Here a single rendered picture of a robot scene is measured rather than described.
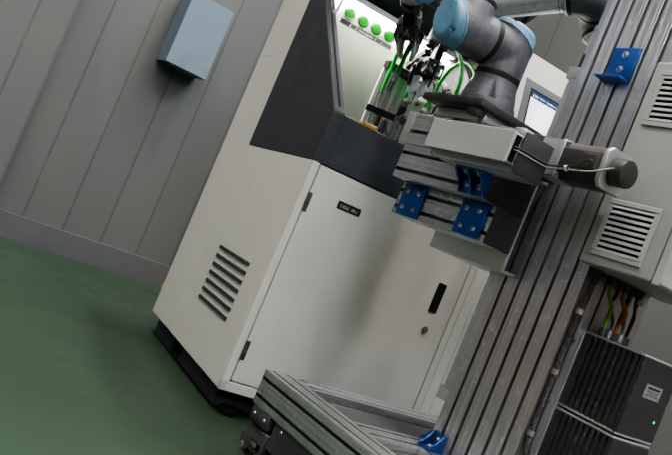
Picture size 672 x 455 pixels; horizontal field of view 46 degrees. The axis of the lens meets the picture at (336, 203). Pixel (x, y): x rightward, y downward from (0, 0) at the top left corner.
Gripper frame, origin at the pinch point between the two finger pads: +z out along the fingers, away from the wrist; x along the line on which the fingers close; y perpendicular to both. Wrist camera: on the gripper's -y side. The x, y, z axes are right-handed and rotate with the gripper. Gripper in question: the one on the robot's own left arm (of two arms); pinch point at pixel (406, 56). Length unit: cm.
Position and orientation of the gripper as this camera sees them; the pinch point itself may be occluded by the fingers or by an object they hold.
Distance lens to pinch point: 261.6
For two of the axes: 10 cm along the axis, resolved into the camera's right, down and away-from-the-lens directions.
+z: -0.4, 7.7, 6.3
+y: -2.1, 6.1, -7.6
